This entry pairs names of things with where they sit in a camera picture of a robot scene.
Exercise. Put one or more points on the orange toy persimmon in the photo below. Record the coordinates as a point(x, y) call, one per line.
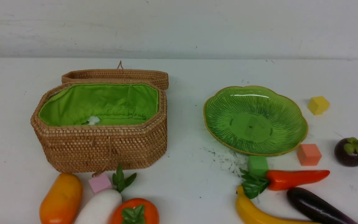
point(135, 211)

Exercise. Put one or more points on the red toy chili pepper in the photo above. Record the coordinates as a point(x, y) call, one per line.
point(253, 185)

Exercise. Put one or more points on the yellow toy banana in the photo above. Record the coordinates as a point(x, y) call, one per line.
point(250, 214)

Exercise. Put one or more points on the white toy radish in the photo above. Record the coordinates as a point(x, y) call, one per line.
point(100, 207)

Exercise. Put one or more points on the orange toy mango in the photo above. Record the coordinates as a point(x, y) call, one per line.
point(63, 200)

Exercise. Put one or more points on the purple toy eggplant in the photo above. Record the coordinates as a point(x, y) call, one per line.
point(315, 208)

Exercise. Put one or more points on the purple toy mangosteen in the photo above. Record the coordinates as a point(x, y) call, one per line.
point(346, 152)

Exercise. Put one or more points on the woven rattan basket lid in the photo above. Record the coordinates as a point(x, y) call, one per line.
point(158, 78)

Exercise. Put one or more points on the green ribbed glass plate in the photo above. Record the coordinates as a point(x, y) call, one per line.
point(255, 120)

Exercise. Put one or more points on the woven rattan basket green lining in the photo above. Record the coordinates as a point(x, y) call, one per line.
point(96, 126)

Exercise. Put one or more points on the green foam cube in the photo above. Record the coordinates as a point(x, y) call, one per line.
point(258, 165)

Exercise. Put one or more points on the pink foam cube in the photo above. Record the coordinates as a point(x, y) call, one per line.
point(100, 183)

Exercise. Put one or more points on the orange foam cube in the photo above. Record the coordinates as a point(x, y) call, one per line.
point(309, 155)

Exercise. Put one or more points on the yellow foam cube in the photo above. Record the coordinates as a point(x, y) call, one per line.
point(318, 105)

